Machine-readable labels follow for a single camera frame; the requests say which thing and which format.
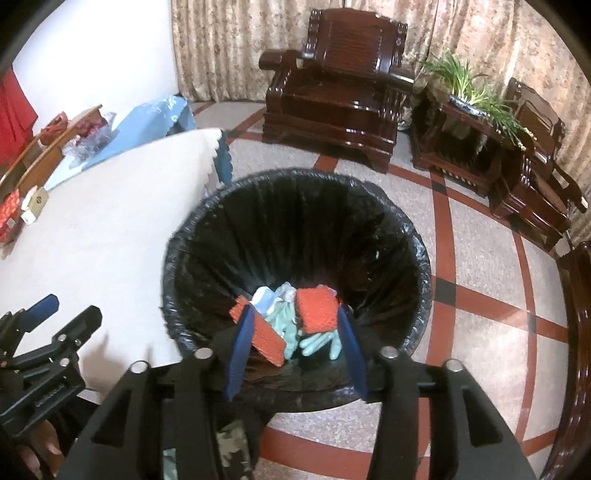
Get red patterned gift box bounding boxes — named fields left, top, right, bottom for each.
left=0, top=189, right=23, bottom=245

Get wooden sideboard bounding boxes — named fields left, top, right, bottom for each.
left=0, top=104, right=103, bottom=195

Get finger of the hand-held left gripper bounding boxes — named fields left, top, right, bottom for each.
left=0, top=294, right=60, bottom=356
left=14, top=305, right=103, bottom=370

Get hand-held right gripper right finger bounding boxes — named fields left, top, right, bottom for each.
left=336, top=305, right=539, bottom=480

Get narrow dark wooden armchair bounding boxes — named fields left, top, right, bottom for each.
left=489, top=78, right=589, bottom=250

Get green rubber glove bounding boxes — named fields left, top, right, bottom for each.
left=265, top=295, right=303, bottom=361
left=299, top=330, right=345, bottom=361

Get white tablecloth table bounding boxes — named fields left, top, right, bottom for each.
left=0, top=128, right=232, bottom=398

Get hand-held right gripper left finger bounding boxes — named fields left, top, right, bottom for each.
left=55, top=305, right=259, bottom=480

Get dark wooden sofa frame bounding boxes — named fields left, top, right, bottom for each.
left=540, top=240, right=591, bottom=480

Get white blue packet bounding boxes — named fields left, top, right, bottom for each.
left=250, top=285, right=296, bottom=319

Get green potted plant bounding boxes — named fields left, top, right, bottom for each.
left=418, top=51, right=529, bottom=151

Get beige tissue box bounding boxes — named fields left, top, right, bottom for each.
left=21, top=187, right=51, bottom=225

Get short orange textured cloth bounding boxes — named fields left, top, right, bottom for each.
left=295, top=286, right=341, bottom=334

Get light blue tablecloth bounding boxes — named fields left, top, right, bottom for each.
left=39, top=95, right=197, bottom=190

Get beige patterned curtain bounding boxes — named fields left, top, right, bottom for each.
left=171, top=0, right=591, bottom=153

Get person's camouflage trousers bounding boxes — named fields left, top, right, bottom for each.
left=161, top=418, right=259, bottom=480

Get red cloth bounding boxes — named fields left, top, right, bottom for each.
left=0, top=69, right=38, bottom=164

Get blue white plant pot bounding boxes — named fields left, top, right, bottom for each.
left=450, top=95, right=485, bottom=114

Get black lined trash bin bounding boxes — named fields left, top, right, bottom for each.
left=159, top=167, right=435, bottom=414

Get red basket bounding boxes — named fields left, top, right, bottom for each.
left=39, top=113, right=70, bottom=145

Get dark wooden side table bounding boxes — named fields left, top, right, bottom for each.
left=411, top=83, right=527, bottom=197

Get long orange textured cloth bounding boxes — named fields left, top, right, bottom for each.
left=229, top=295, right=287, bottom=368

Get person's left hand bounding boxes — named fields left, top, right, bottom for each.
left=16, top=420, right=65, bottom=478

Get wide dark wooden armchair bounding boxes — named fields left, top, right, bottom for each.
left=259, top=8, right=416, bottom=174

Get glass fruit bowl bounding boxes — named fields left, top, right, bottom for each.
left=62, top=112, right=114, bottom=160

